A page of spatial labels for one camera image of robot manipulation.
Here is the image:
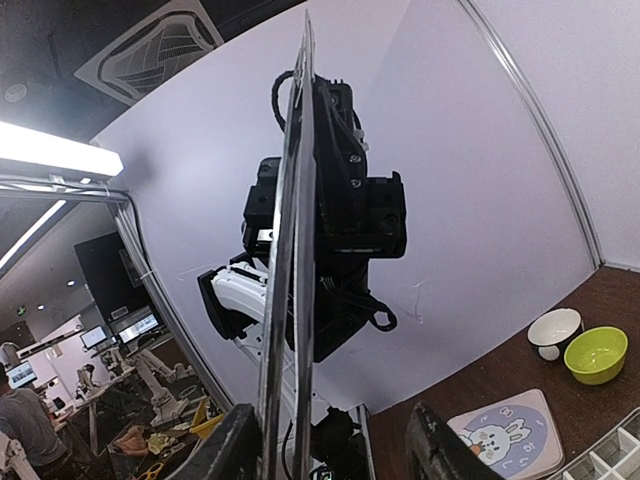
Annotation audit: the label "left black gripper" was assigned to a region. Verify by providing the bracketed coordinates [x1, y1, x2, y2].
[312, 76, 405, 363]

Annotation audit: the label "lime green bowl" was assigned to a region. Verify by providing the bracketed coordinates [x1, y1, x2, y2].
[563, 326, 629, 386]

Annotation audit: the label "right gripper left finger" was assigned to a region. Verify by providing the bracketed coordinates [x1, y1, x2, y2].
[174, 404, 262, 480]

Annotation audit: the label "pink compartment tin box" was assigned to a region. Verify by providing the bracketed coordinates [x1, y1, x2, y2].
[550, 408, 639, 480]

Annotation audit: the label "bunny picture tin lid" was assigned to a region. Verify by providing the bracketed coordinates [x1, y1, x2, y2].
[447, 389, 565, 479]

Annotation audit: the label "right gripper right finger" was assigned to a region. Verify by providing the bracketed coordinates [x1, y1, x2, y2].
[405, 402, 495, 480]

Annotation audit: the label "metal tongs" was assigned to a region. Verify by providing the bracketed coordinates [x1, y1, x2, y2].
[258, 17, 316, 479]

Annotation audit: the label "black white small bowl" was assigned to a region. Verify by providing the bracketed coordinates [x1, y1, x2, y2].
[527, 308, 584, 362]

